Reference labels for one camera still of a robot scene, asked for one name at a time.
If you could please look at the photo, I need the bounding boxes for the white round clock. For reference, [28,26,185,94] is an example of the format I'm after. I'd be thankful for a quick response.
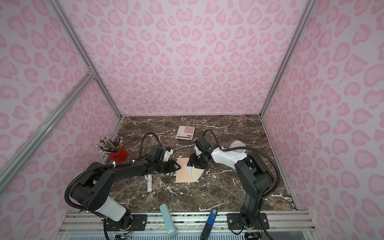
[230,140,246,148]

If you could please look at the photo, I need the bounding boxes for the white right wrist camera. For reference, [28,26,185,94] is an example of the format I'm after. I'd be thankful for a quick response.
[194,137,212,156]

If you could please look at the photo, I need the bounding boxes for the beige envelope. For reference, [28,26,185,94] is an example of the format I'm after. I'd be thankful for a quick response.
[175,158,205,183]

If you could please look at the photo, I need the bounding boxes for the light blue stapler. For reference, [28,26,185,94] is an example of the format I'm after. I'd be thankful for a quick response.
[160,204,178,240]

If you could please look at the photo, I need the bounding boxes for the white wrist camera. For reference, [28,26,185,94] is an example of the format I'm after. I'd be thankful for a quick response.
[146,146,174,163]
[194,137,212,156]

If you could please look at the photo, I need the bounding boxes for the white glue stick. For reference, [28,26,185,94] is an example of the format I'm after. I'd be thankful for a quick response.
[145,174,153,193]

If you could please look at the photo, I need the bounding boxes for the red pencil cup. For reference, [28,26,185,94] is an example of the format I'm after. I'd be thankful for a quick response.
[110,144,129,164]

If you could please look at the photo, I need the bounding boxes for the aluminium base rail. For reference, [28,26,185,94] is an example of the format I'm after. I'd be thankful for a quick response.
[56,211,319,240]

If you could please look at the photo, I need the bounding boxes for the blue utility knife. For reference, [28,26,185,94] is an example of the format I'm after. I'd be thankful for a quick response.
[200,208,218,240]

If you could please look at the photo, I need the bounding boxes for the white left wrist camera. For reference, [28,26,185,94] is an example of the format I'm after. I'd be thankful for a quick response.
[146,146,174,163]

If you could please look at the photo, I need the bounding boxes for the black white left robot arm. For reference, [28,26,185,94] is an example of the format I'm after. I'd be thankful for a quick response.
[64,133,181,232]

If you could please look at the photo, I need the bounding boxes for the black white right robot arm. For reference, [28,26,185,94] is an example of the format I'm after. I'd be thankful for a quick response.
[188,135,281,235]

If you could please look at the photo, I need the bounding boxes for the coloured pencils bundle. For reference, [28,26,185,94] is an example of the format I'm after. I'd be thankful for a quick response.
[96,136,123,155]

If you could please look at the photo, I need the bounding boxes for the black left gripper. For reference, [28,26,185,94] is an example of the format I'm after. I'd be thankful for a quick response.
[154,159,182,173]

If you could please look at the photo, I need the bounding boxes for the pink calculator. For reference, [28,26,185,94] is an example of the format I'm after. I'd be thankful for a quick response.
[176,126,195,140]

